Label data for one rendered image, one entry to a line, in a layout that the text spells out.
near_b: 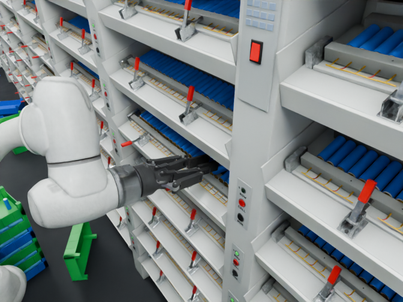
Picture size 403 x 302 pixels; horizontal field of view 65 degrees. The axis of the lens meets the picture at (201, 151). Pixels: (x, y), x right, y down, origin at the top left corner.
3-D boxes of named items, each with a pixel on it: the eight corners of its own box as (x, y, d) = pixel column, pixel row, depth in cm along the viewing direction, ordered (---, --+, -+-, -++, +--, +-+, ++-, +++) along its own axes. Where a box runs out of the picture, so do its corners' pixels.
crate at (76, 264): (72, 281, 167) (87, 280, 168) (63, 257, 156) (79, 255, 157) (83, 236, 192) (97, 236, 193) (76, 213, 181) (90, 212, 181)
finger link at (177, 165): (155, 182, 76) (151, 180, 77) (187, 169, 84) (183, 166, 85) (156, 169, 74) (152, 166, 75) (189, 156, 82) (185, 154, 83)
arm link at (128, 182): (101, 160, 69) (126, 156, 72) (101, 195, 73) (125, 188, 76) (120, 181, 63) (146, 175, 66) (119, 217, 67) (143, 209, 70)
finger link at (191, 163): (188, 169, 83) (186, 168, 83) (208, 163, 87) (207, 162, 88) (189, 159, 82) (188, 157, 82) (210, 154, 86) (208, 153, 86)
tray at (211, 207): (229, 236, 79) (221, 216, 72) (122, 136, 119) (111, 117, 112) (283, 186, 85) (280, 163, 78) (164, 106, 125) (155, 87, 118)
